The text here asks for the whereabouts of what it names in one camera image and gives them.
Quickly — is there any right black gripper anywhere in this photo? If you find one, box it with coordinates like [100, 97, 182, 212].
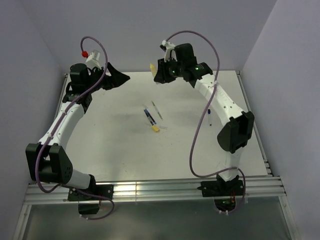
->
[153, 57, 184, 85]

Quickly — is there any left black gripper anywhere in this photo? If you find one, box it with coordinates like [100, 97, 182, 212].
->
[85, 62, 130, 94]

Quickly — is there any yellow highlighter pen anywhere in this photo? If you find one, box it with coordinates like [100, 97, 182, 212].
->
[149, 63, 157, 77]

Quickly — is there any yellow highlighter cap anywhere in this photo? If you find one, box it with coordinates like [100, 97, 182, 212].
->
[151, 125, 160, 133]

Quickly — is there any thin white pen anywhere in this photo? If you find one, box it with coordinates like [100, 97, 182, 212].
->
[207, 108, 213, 126]

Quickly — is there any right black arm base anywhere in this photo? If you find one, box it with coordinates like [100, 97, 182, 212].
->
[197, 176, 246, 215]

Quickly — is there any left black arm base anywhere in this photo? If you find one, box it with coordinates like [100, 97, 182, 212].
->
[67, 184, 115, 220]

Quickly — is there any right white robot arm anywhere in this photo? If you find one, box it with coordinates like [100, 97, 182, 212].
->
[153, 40, 255, 195]

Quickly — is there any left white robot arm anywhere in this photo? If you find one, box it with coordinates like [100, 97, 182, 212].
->
[25, 63, 130, 200]

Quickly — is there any blue barrel pen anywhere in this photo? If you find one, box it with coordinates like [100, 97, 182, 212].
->
[143, 108, 156, 126]

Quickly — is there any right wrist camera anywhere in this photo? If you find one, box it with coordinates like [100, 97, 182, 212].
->
[160, 40, 177, 62]

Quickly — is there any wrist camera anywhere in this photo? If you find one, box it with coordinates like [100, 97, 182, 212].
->
[160, 40, 177, 62]
[81, 50, 102, 69]

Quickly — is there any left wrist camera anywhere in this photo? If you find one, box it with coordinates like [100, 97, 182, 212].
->
[81, 50, 102, 69]

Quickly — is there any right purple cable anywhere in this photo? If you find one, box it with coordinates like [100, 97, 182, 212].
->
[164, 30, 247, 214]

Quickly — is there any purple cable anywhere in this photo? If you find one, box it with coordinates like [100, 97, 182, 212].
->
[164, 30, 247, 214]
[36, 36, 115, 221]

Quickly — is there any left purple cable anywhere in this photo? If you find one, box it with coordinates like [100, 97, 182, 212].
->
[36, 36, 115, 221]

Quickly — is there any aluminium rail frame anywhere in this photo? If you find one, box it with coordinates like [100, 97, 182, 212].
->
[14, 72, 301, 240]

